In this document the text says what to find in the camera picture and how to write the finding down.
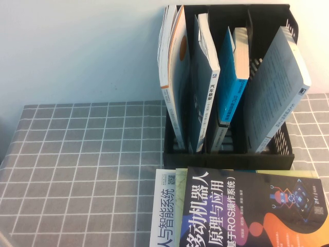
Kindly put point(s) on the pale grey cover book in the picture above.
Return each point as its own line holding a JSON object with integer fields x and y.
{"x": 275, "y": 90}

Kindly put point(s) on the orange and white book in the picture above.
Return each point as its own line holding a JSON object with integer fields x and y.
{"x": 180, "y": 77}

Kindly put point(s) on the dark blue book white spine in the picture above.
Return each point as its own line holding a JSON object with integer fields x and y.
{"x": 203, "y": 90}

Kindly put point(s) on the black spine book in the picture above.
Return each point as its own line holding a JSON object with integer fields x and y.
{"x": 218, "y": 136}

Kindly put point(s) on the light green cover book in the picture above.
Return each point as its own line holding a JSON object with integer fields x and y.
{"x": 181, "y": 185}

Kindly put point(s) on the black plastic book stand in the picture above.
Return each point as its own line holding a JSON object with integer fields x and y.
{"x": 226, "y": 160}

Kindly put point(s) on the cyan cover book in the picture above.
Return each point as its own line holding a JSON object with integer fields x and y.
{"x": 231, "y": 90}

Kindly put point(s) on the white book black title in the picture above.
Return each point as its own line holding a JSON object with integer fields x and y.
{"x": 164, "y": 211}

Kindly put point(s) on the dark robot illustration book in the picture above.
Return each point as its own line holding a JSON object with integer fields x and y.
{"x": 244, "y": 205}

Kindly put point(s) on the grey checked tablecloth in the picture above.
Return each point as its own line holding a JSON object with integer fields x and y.
{"x": 77, "y": 167}

